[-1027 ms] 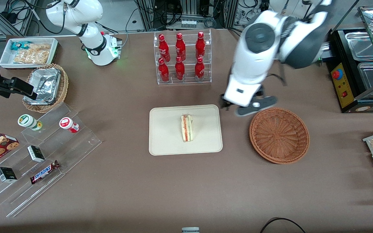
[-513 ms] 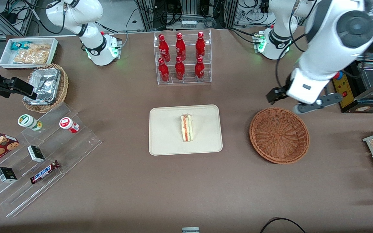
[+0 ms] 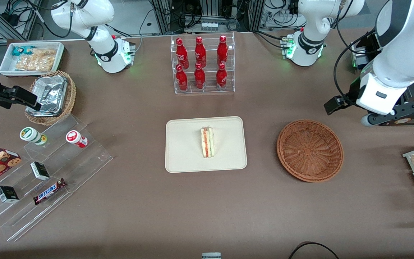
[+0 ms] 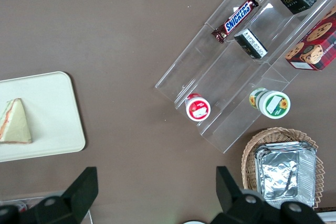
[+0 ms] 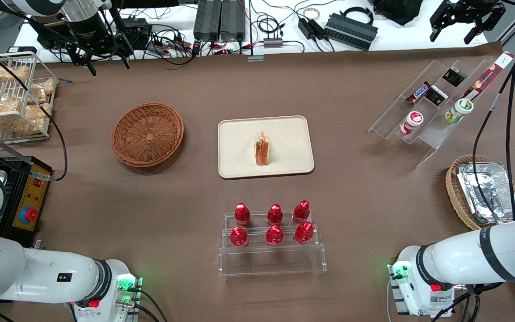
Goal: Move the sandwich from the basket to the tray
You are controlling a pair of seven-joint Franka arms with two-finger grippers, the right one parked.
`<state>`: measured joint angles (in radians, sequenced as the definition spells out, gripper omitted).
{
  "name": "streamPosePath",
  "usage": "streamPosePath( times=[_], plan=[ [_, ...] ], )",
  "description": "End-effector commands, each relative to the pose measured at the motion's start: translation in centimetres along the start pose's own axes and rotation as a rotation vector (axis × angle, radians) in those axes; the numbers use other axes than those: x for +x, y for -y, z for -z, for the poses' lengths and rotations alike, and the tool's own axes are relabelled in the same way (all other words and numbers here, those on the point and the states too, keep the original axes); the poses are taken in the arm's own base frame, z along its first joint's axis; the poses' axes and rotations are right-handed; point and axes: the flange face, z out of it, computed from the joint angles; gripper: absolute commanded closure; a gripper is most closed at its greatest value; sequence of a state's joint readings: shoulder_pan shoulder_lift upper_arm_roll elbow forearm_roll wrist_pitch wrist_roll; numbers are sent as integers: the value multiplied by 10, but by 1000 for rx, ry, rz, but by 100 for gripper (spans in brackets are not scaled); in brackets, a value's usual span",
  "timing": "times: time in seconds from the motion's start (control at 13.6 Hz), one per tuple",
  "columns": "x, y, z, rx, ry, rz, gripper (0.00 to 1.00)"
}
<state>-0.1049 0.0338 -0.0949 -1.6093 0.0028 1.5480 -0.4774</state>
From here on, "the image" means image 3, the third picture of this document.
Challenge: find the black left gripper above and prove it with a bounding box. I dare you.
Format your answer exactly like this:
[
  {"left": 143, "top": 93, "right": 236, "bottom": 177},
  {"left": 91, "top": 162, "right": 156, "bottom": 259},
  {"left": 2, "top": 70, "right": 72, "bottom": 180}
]
[{"left": 323, "top": 77, "right": 414, "bottom": 125}]

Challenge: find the triangle sandwich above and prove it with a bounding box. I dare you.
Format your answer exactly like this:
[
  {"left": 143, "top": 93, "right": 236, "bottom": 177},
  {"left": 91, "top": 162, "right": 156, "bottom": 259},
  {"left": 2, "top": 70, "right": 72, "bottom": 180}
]
[{"left": 200, "top": 126, "right": 216, "bottom": 159}]

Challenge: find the light tan wicker basket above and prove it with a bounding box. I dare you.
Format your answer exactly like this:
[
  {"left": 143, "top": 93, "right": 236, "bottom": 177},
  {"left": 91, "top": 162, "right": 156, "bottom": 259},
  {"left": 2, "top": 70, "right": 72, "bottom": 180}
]
[{"left": 24, "top": 70, "right": 77, "bottom": 126}]

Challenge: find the round brown wicker basket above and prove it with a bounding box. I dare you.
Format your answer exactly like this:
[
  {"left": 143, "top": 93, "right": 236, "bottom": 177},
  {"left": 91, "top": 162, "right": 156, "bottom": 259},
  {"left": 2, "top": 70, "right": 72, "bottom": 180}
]
[{"left": 277, "top": 119, "right": 344, "bottom": 183}]

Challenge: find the cream rectangular tray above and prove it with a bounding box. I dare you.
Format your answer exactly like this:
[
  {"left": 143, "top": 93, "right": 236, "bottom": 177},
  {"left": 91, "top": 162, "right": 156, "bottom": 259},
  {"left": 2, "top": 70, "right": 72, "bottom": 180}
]
[{"left": 165, "top": 116, "right": 248, "bottom": 174}]

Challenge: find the stack of foil containers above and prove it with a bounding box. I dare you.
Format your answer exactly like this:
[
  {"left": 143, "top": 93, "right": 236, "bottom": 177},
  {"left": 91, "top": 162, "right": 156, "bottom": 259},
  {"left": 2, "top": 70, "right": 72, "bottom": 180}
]
[{"left": 26, "top": 74, "right": 68, "bottom": 118}]

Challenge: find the white plastic snack bin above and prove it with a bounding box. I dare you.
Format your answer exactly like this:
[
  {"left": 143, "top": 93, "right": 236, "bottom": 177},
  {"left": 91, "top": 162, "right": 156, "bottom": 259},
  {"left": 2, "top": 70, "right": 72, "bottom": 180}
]
[{"left": 0, "top": 42, "right": 66, "bottom": 78}]

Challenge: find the bag of beige crackers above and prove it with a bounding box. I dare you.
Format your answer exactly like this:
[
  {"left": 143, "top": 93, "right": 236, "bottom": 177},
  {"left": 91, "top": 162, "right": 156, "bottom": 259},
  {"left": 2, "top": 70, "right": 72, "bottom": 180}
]
[{"left": 14, "top": 48, "right": 57, "bottom": 72}]

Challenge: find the green lid yogurt cup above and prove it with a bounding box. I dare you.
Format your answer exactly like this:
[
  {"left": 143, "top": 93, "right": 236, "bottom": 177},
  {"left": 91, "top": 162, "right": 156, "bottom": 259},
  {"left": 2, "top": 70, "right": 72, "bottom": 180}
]
[{"left": 19, "top": 127, "right": 48, "bottom": 146}]

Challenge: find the teal snack packet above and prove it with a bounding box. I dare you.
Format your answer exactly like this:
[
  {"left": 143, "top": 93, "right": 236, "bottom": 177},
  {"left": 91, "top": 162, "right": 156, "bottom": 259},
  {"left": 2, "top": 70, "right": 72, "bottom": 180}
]
[{"left": 11, "top": 45, "right": 36, "bottom": 57}]

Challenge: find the red lid yogurt cup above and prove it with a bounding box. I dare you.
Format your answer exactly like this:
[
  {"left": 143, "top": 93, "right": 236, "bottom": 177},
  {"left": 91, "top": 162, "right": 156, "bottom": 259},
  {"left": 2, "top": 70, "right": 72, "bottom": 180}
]
[{"left": 65, "top": 130, "right": 89, "bottom": 149}]

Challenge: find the small black carton box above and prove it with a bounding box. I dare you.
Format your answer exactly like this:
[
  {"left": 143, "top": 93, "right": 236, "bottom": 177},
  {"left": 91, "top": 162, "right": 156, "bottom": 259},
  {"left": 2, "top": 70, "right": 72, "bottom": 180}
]
[
  {"left": 30, "top": 161, "right": 51, "bottom": 181},
  {"left": 0, "top": 185, "right": 20, "bottom": 203}
]

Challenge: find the clear acrylic stepped display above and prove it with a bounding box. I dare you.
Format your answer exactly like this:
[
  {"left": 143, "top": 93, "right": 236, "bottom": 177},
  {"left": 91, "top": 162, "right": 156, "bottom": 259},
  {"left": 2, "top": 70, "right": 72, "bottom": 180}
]
[{"left": 0, "top": 114, "right": 114, "bottom": 242}]

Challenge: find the snickers chocolate bar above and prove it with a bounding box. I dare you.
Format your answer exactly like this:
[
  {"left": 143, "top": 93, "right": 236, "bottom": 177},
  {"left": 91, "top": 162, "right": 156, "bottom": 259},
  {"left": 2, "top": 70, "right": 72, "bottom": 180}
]
[{"left": 33, "top": 178, "right": 67, "bottom": 205}]

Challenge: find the red cola bottle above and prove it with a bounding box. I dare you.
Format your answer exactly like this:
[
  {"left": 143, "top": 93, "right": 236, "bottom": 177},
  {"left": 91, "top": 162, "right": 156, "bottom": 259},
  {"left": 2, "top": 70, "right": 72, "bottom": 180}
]
[
  {"left": 175, "top": 38, "right": 190, "bottom": 69},
  {"left": 194, "top": 62, "right": 206, "bottom": 90},
  {"left": 175, "top": 64, "right": 189, "bottom": 92},
  {"left": 216, "top": 63, "right": 228, "bottom": 91},
  {"left": 217, "top": 35, "right": 229, "bottom": 67},
  {"left": 194, "top": 36, "right": 207, "bottom": 68}
]

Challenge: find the clear acrylic bottle rack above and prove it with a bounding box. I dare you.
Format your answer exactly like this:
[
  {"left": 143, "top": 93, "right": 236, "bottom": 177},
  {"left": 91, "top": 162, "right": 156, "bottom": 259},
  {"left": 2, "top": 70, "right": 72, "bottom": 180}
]
[{"left": 170, "top": 32, "right": 236, "bottom": 95}]

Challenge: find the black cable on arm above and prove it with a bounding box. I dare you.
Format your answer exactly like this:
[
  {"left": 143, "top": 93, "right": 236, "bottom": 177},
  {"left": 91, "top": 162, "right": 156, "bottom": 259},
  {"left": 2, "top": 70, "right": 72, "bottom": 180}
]
[{"left": 332, "top": 30, "right": 377, "bottom": 107}]

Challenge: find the black cable loop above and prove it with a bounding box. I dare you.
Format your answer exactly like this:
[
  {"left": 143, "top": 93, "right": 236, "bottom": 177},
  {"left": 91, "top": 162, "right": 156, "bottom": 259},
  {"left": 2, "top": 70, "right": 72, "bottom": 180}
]
[{"left": 287, "top": 241, "right": 341, "bottom": 259}]

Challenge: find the aluminium frame with cables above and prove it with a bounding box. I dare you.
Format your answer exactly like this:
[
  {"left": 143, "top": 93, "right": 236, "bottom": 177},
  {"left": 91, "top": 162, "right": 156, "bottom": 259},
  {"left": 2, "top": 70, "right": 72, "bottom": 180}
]
[{"left": 149, "top": 0, "right": 266, "bottom": 35}]

